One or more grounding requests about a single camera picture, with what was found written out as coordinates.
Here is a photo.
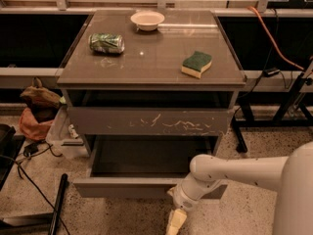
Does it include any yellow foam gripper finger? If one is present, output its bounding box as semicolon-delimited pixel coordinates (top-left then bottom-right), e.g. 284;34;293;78
165;209;187;235

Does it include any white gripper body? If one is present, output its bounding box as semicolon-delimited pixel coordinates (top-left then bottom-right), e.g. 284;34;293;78
167;174;221;212

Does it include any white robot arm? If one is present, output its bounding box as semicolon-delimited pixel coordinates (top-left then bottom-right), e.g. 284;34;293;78
166;142;313;235

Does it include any grey drawer cabinet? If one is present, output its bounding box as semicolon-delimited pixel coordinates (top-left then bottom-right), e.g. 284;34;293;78
56;9;246;159

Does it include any scratched grey upper drawer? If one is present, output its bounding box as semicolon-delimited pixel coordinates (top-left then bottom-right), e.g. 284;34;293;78
67;107;233;136

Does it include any green yellow sponge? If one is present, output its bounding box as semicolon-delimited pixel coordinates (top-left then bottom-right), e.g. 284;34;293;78
181;51;212;78

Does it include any black table leg left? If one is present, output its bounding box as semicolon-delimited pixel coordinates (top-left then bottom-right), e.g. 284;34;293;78
0;173;67;235

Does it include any clear plastic bin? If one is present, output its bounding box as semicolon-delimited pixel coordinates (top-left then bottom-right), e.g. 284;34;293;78
46;106;89;159

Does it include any black power adapter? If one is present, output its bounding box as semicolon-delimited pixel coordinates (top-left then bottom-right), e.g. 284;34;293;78
23;143;38;158

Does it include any crushed green soda can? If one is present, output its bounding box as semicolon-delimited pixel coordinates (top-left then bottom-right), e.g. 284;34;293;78
88;33;125;54

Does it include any orange cloth bag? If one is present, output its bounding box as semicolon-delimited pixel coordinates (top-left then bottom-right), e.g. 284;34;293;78
19;108;56;141

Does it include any white bowl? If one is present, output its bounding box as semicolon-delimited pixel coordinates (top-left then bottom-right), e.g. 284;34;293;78
130;11;164;31

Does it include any black table frame right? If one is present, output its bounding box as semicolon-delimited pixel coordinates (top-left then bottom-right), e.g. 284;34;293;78
231;62;313;153

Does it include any black floor cable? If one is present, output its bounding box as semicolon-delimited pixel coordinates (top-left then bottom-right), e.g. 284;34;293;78
0;140;71;235

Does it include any black adapter on rail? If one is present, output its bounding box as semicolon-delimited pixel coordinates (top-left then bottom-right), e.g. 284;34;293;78
263;68;280;77

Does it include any orange cable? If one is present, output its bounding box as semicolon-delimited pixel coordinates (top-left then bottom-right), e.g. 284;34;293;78
246;5;305;71

